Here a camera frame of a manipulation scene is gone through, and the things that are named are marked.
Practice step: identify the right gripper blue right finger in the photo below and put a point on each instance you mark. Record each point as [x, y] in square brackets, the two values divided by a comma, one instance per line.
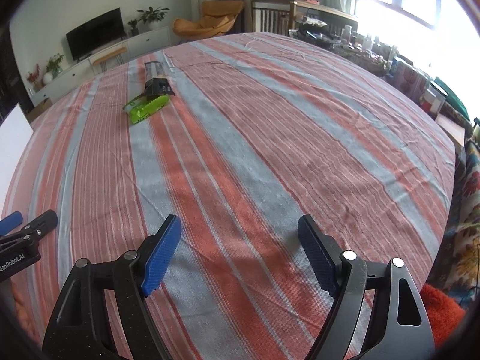
[398, 326]

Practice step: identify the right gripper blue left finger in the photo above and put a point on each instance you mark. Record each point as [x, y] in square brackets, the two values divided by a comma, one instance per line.
[79, 327]

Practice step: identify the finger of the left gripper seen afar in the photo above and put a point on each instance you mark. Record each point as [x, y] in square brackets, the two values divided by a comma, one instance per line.
[11, 222]

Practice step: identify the green snack packet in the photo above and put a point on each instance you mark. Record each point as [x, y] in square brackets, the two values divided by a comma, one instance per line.
[143, 106]

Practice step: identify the black clear snack stick packet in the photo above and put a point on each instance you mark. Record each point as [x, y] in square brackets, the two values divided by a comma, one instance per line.
[156, 82]

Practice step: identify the orange fluffy cushion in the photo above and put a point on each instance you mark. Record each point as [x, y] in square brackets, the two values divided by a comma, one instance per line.
[443, 313]

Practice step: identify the white board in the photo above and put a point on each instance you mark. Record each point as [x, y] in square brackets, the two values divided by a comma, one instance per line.
[15, 134]

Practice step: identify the red flower vase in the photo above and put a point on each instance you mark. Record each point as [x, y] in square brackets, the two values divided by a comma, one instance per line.
[34, 78]

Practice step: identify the green plant white vase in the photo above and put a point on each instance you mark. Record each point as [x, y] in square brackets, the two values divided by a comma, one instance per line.
[53, 68]

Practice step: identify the small wooden stool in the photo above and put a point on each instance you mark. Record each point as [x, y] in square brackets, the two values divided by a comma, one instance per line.
[115, 57]

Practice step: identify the black flat television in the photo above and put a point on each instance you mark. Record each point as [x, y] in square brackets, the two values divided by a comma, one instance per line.
[96, 33]

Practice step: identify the small potted plant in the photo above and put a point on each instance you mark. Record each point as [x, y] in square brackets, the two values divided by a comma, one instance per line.
[132, 24]

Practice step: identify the white tv cabinet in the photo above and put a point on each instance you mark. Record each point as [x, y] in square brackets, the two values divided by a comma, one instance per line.
[77, 74]

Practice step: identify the striped red grey tablecloth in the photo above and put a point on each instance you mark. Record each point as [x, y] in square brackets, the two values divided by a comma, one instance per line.
[261, 130]

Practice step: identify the large green potted plant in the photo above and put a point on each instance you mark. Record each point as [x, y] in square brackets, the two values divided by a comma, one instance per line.
[152, 17]

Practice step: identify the orange lounge chair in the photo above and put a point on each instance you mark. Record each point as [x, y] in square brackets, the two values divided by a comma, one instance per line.
[218, 17]

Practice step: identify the wooden side table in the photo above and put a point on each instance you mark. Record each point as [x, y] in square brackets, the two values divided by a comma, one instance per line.
[335, 20]

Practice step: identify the wooden dining chair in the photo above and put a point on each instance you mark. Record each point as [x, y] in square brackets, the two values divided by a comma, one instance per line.
[273, 16]

